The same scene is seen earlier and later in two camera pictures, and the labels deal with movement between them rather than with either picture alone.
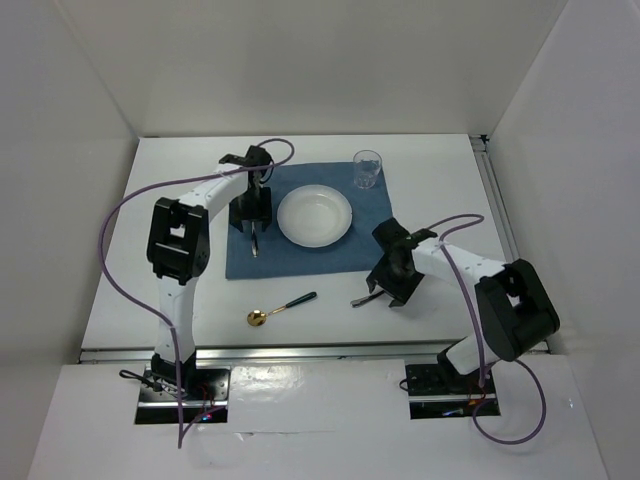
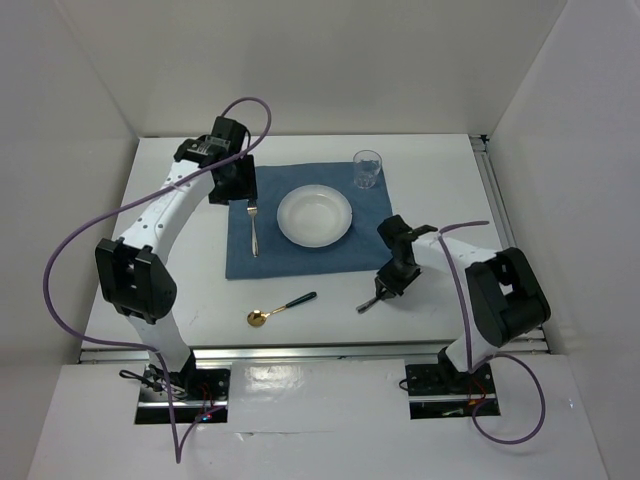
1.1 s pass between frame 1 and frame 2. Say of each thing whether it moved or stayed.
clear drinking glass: stayed
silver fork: stayed
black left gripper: moved
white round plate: stayed
